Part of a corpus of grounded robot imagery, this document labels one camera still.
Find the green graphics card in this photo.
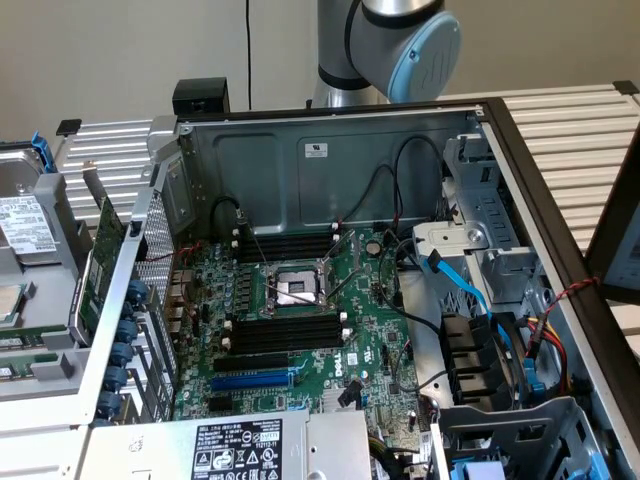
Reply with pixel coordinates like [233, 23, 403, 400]
[67, 158, 129, 346]

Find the CPU socket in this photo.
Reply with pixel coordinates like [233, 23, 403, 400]
[259, 259, 336, 317]

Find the short black looped wire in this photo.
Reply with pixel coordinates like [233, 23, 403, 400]
[209, 196, 251, 234]

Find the silver disk bay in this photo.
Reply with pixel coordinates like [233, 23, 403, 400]
[412, 133, 549, 314]

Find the thin metal locking lever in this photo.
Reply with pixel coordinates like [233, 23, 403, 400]
[247, 224, 271, 266]
[263, 281, 322, 308]

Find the open PC case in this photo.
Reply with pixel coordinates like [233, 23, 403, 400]
[74, 97, 640, 480]

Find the silver hard disk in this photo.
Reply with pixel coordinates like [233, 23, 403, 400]
[0, 144, 64, 269]

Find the silver CPU chip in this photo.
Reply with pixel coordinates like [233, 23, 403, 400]
[0, 280, 37, 327]

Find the metal socket cover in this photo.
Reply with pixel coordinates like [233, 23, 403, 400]
[322, 228, 364, 305]

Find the red yellow wire bundle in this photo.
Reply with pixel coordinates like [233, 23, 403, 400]
[514, 314, 574, 396]

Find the small silver heatsink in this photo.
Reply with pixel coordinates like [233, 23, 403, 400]
[321, 387, 352, 414]

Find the long black expansion slot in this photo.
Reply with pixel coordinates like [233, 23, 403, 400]
[213, 351, 291, 374]

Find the grey parts rack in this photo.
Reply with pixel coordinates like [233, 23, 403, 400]
[0, 169, 99, 401]

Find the grey drive cage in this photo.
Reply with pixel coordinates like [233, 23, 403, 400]
[430, 394, 619, 480]

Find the blue disk bracket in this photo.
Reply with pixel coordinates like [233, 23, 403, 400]
[28, 129, 55, 175]

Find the thick black wire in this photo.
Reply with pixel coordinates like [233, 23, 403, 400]
[377, 227, 444, 334]

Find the blue cage clip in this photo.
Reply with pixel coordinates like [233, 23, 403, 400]
[582, 447, 610, 480]

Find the light blue flat wire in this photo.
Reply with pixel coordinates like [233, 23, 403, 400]
[422, 249, 504, 331]

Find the silver rear port block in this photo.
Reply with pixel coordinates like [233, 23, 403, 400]
[166, 268, 195, 337]

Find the white plastic connector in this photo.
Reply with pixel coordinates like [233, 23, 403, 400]
[441, 180, 460, 221]

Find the blue drive connector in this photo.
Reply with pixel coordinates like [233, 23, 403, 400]
[524, 357, 545, 401]

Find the green Dell motherboard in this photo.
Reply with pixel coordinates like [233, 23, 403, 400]
[172, 227, 436, 436]

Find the short red-black wire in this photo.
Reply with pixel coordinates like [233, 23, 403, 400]
[172, 240, 207, 269]

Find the black framed panel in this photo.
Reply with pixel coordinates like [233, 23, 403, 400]
[583, 134, 640, 307]

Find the blue plastic block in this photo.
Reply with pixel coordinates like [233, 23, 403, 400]
[451, 459, 507, 480]

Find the black angled cable connector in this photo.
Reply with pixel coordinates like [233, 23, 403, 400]
[338, 379, 362, 409]

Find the silver power supply unit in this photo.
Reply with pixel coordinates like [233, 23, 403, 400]
[89, 408, 374, 480]

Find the thin black wire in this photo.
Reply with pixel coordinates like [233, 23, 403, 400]
[393, 135, 445, 224]
[348, 164, 397, 224]

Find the black box device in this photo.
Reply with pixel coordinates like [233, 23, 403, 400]
[172, 78, 232, 117]

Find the thin black wall cable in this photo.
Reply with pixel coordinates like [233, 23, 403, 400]
[244, 0, 253, 112]

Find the long red-black twisted wire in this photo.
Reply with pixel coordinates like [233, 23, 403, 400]
[543, 276, 601, 326]

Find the blue expansion slot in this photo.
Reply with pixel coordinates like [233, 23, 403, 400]
[209, 372, 294, 394]

